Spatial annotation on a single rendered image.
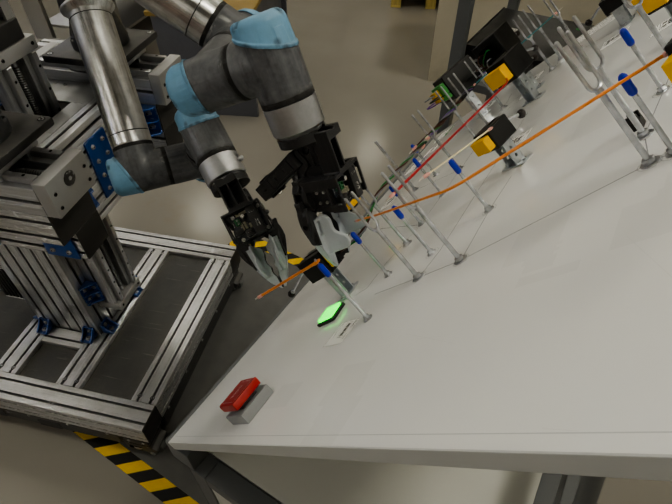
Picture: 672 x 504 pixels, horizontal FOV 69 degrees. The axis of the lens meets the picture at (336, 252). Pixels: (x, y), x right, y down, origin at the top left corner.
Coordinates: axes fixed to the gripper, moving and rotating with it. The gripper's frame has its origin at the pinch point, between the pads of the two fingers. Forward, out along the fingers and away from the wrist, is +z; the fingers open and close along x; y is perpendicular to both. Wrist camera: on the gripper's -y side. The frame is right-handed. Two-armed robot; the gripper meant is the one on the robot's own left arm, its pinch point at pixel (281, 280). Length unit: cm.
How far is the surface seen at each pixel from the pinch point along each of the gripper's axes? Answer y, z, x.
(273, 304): -131, -2, -21
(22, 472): -84, 11, -117
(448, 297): 36.0, 12.7, 18.6
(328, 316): 12.8, 9.3, 5.2
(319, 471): -4.6, 34.2, -10.2
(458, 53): -49, -38, 71
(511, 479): -4, 51, 20
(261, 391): 20.5, 13.8, -7.2
